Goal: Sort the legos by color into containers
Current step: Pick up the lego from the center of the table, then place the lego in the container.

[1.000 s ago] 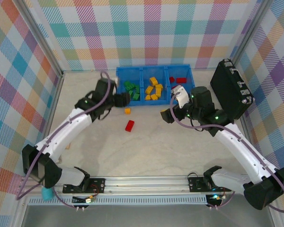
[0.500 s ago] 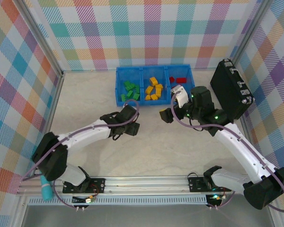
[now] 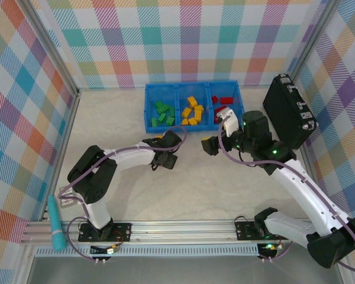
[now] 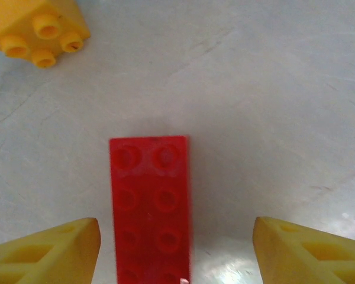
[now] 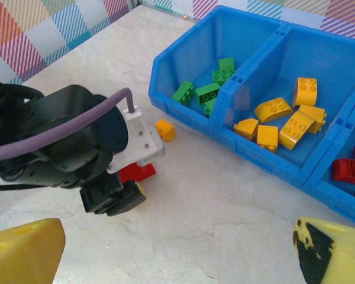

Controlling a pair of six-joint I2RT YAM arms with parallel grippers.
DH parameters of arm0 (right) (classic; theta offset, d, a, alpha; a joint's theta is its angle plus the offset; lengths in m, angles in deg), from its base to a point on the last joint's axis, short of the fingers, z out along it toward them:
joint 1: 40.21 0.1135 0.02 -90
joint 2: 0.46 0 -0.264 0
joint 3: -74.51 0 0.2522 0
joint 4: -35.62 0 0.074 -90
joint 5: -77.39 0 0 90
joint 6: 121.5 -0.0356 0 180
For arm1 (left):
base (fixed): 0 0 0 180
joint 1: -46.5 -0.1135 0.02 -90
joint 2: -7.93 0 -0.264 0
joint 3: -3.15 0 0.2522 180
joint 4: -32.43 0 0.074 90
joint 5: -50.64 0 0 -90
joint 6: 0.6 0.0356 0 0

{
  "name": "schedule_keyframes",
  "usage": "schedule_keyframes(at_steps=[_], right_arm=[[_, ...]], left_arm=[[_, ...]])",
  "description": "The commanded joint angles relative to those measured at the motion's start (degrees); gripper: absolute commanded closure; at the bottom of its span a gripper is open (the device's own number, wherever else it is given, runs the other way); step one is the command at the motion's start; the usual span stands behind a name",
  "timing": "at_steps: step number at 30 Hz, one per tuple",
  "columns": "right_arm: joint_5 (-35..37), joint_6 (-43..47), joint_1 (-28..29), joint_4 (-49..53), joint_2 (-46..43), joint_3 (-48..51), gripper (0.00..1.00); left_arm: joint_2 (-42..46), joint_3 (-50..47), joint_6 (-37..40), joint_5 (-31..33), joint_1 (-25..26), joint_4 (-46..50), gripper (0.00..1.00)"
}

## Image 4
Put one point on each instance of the long red lego brick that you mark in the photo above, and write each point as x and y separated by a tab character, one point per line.
151	207

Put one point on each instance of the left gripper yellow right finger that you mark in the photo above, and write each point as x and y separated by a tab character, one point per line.
284	254

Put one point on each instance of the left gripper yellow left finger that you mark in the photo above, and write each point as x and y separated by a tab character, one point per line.
62	260

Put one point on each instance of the yellow lego brick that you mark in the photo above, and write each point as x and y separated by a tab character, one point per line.
17	17

